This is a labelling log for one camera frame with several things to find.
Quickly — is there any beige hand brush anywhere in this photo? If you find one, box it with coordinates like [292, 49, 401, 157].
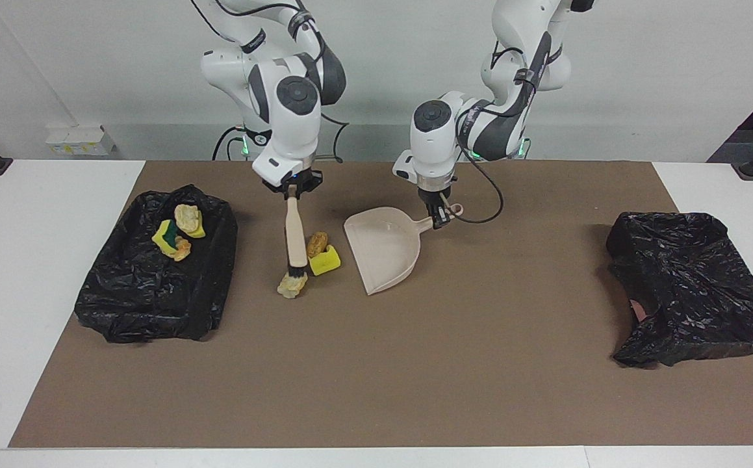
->
[283, 188, 311, 292]

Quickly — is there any beige plastic dustpan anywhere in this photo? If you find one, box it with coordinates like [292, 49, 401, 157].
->
[343, 203, 465, 297]

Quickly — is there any pale bread chunk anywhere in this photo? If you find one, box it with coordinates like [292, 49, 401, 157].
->
[277, 272, 309, 300]

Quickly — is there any green and yellow sponge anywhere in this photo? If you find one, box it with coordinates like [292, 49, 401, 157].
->
[151, 219, 183, 256]

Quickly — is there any right black garbage bag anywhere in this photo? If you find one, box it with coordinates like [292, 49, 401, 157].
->
[74, 184, 239, 345]

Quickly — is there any black garbage bag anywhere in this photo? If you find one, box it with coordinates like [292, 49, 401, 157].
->
[606, 211, 753, 369]
[74, 184, 239, 345]

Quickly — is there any brown table mat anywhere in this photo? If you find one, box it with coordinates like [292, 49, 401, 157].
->
[9, 161, 753, 449]

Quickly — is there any left black garbage bag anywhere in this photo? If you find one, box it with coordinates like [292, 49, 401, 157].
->
[606, 211, 753, 369]

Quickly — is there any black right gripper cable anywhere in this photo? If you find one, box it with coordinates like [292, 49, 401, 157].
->
[189, 0, 351, 162]

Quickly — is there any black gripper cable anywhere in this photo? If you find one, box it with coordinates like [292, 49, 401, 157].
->
[451, 39, 541, 226]
[189, 0, 351, 162]

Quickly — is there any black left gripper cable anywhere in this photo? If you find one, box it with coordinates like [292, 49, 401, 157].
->
[451, 39, 541, 226]

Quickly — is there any black right base cable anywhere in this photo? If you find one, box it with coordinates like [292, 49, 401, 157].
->
[212, 126, 248, 162]

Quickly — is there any white wall socket box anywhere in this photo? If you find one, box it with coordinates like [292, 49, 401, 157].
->
[46, 126, 108, 157]

